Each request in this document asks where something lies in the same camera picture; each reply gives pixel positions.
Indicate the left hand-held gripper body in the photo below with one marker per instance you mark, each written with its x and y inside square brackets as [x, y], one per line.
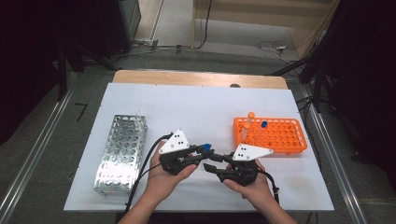
[176, 152]

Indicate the white board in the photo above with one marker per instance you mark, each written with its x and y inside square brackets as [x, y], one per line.
[202, 105]

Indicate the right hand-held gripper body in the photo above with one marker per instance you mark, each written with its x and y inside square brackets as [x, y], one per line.
[246, 168]

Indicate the orange plastic test tube rack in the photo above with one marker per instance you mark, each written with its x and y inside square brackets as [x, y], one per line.
[280, 137]

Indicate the person's left hand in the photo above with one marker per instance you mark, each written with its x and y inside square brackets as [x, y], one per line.
[162, 183]

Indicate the clear test tube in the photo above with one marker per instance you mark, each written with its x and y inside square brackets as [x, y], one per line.
[137, 114]

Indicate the orange-capped test tube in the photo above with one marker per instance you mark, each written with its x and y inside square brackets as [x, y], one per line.
[247, 125]
[251, 115]

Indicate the beige desk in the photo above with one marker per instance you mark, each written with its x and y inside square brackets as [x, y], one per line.
[264, 15]

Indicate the metal floor rail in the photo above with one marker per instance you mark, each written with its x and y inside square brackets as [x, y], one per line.
[34, 155]
[336, 168]

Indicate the person's right hand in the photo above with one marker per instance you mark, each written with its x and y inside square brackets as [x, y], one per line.
[255, 193]

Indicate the black stand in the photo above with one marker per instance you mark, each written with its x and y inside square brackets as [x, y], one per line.
[314, 81]
[67, 62]

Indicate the blue-capped test tube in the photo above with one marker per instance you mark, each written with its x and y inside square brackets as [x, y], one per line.
[264, 124]
[207, 146]

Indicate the silver metal test tube rack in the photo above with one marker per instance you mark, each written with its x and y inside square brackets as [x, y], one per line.
[120, 155]

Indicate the wooden table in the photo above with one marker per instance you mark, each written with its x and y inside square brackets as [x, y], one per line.
[199, 78]

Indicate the black curtain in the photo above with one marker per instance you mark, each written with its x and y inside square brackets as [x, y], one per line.
[367, 77]
[28, 62]

